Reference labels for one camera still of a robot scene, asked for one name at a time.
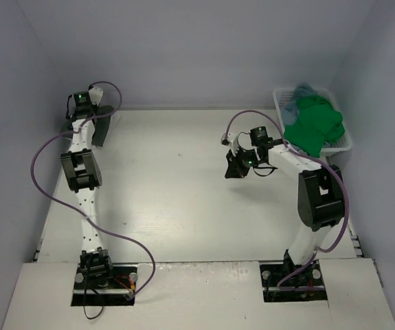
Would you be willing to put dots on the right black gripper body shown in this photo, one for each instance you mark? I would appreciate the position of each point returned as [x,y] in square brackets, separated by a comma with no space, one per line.
[235,165]

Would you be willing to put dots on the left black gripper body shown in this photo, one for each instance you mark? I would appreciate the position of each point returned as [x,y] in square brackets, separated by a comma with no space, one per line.
[102,124]

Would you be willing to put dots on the green t shirt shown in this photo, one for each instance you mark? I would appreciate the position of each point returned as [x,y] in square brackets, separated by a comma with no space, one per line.
[317,123]

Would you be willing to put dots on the white t shirt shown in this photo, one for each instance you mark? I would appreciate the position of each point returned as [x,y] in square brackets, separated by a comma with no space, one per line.
[115,118]

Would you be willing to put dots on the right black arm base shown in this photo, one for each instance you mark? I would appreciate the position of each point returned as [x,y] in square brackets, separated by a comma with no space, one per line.
[304,287]

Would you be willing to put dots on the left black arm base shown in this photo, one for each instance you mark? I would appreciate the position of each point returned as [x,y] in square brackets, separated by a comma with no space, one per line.
[94,294]

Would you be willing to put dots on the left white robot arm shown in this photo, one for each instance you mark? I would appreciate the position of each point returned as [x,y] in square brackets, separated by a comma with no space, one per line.
[84,179]

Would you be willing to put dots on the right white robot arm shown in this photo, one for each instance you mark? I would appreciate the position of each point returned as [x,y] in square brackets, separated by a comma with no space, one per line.
[322,200]

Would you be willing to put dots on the white plastic basket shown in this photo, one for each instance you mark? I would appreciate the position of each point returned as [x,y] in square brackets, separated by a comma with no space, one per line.
[282,95]

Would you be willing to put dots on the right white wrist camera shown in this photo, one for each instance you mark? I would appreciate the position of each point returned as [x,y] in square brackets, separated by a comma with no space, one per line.
[231,140]

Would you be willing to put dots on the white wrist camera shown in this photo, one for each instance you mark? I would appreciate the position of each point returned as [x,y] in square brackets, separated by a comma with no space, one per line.
[231,140]
[95,95]

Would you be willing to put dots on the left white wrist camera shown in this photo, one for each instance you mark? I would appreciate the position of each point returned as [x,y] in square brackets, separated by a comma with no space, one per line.
[95,95]

